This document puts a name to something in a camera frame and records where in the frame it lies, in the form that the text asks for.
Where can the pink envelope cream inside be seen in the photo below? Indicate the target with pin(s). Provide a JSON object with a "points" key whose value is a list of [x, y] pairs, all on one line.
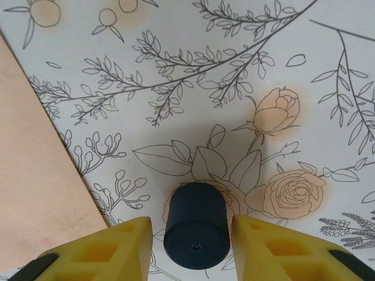
{"points": [[35, 161]]}

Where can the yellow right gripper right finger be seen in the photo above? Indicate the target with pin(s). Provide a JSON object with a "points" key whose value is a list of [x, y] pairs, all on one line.
{"points": [[287, 257]]}

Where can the floral patterned table cover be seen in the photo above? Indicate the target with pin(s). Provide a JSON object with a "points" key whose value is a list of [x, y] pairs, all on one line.
{"points": [[205, 102]]}

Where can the navy glue stick cap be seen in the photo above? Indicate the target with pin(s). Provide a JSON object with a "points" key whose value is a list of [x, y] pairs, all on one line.
{"points": [[196, 228]]}

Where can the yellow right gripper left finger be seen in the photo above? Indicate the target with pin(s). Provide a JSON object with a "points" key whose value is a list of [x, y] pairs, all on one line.
{"points": [[96, 257]]}

